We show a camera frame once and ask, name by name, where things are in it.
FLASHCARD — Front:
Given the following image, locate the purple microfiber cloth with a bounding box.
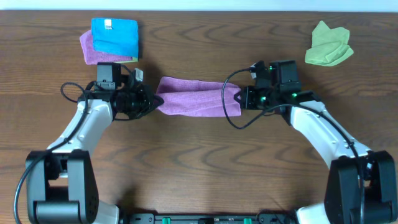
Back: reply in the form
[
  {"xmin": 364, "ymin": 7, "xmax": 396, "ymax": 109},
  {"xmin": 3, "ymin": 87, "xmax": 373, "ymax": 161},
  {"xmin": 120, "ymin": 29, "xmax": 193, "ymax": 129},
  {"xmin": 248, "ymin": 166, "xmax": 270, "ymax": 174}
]
[{"xmin": 156, "ymin": 77, "xmax": 241, "ymax": 118}]

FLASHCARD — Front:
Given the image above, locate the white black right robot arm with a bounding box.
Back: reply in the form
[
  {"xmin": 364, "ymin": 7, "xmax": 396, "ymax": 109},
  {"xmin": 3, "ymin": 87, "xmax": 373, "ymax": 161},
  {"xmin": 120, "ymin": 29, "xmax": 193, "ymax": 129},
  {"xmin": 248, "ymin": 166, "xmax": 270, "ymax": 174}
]
[{"xmin": 234, "ymin": 60, "xmax": 397, "ymax": 223}]

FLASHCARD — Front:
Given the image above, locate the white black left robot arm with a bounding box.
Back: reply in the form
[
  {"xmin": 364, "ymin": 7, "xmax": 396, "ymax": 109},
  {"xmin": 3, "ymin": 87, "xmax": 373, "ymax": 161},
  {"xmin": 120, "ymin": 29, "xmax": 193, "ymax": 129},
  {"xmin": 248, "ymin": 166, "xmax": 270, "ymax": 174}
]
[{"xmin": 16, "ymin": 63, "xmax": 164, "ymax": 223}]

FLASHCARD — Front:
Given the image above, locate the purple folded cloth under blue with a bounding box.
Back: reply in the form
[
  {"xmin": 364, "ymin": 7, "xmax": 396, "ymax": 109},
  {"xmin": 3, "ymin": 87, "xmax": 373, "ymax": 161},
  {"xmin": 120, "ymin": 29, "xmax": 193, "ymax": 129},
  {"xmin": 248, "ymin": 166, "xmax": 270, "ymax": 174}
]
[{"xmin": 80, "ymin": 30, "xmax": 138, "ymax": 65}]

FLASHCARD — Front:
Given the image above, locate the green microfiber cloth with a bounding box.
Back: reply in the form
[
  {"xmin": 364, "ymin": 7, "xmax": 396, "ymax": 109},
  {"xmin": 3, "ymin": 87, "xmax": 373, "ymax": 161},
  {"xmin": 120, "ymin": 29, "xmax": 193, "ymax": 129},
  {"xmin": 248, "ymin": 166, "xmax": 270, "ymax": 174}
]
[{"xmin": 305, "ymin": 21, "xmax": 354, "ymax": 67}]

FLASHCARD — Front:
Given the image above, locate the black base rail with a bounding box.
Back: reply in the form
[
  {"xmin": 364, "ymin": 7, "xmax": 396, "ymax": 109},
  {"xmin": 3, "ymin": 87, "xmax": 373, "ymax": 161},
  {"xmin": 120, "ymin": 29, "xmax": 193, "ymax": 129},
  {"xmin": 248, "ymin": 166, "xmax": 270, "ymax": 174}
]
[{"xmin": 119, "ymin": 213, "xmax": 298, "ymax": 224}]

